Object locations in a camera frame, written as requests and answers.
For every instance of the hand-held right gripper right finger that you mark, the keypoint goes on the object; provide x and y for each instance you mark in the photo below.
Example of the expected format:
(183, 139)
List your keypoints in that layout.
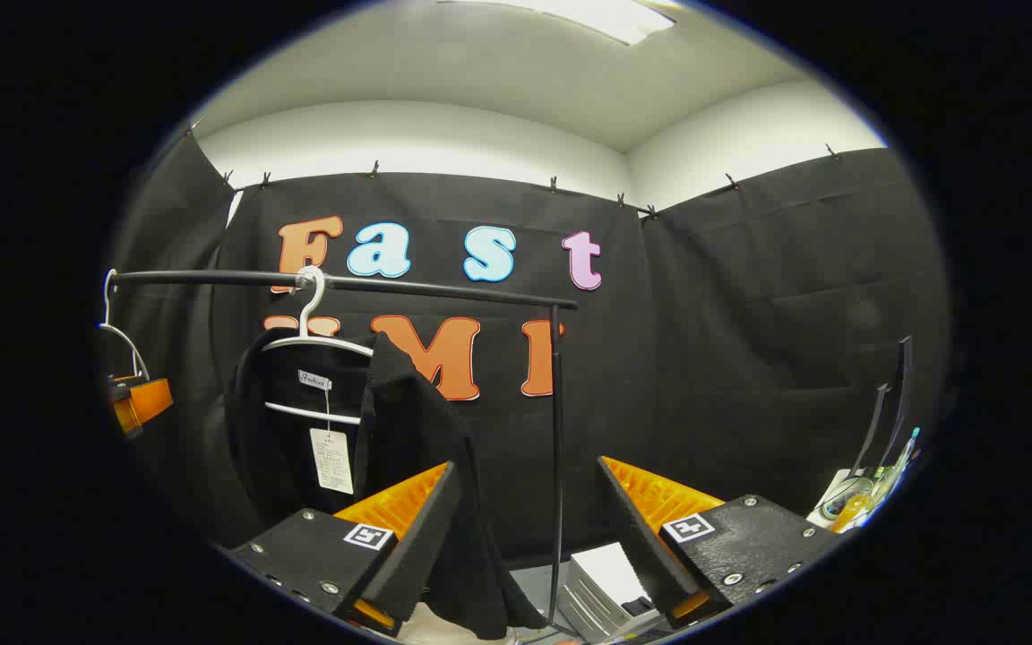
(646, 555)

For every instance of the ceiling light panel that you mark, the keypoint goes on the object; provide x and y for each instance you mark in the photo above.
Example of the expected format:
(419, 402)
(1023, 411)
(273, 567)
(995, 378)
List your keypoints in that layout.
(606, 16)

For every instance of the white paper garment tag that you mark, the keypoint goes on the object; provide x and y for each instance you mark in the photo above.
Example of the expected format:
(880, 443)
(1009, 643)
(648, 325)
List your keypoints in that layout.
(331, 461)

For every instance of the black backdrop cloth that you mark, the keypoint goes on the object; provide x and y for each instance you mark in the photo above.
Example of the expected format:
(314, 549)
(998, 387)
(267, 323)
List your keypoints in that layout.
(704, 358)

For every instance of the black knit garment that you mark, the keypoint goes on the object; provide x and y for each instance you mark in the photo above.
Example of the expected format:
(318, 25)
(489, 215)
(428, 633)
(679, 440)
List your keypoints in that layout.
(408, 430)

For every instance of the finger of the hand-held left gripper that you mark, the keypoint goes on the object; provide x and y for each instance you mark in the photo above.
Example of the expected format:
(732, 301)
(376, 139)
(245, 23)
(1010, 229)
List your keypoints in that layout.
(147, 401)

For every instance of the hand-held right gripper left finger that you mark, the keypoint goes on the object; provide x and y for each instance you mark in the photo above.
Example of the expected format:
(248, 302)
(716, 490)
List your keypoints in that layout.
(417, 546)

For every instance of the row of small backdrop clips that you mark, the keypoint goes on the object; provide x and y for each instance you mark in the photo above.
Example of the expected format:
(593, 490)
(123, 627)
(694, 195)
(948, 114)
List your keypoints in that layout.
(553, 184)

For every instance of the black metal clothes rack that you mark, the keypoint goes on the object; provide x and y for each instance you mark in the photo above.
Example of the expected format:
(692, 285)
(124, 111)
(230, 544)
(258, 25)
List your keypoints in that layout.
(444, 288)

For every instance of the white plastic hanger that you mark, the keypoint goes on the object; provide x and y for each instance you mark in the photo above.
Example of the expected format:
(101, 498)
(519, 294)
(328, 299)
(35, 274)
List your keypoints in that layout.
(308, 309)
(126, 342)

